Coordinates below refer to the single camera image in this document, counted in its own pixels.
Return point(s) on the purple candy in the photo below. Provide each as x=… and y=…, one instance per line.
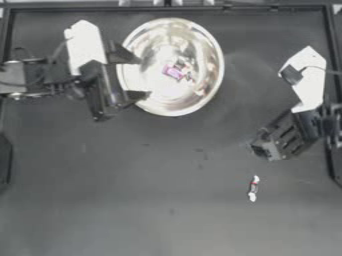
x=173, y=71

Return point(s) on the steel bowl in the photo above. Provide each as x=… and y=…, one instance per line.
x=178, y=96

